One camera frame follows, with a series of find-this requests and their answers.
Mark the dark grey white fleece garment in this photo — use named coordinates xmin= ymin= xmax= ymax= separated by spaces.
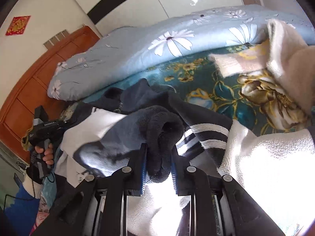
xmin=53 ymin=79 xmax=315 ymax=236

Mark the light blue daisy quilt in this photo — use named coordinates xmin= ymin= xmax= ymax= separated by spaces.
xmin=47 ymin=4 xmax=315 ymax=101

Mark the person's left forearm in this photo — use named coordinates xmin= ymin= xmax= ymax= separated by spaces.
xmin=5 ymin=174 xmax=42 ymax=229

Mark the red wall decoration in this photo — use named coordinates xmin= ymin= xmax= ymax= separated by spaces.
xmin=5 ymin=15 xmax=31 ymax=36

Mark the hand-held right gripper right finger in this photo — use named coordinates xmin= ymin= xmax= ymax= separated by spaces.
xmin=171 ymin=149 xmax=286 ymax=236

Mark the black braided cable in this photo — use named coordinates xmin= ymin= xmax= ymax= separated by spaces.
xmin=30 ymin=150 xmax=56 ymax=183

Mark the white wardrobe with black stripe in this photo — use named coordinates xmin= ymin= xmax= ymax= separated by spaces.
xmin=64 ymin=0 xmax=256 ymax=35

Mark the beige fuzzy sweater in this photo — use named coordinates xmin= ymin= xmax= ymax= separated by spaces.
xmin=208 ymin=18 xmax=315 ymax=115

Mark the person's left hand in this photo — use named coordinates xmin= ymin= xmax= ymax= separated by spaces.
xmin=35 ymin=143 xmax=54 ymax=168

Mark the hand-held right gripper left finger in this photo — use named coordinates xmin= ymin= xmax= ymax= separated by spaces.
xmin=31 ymin=143 xmax=148 ymax=236

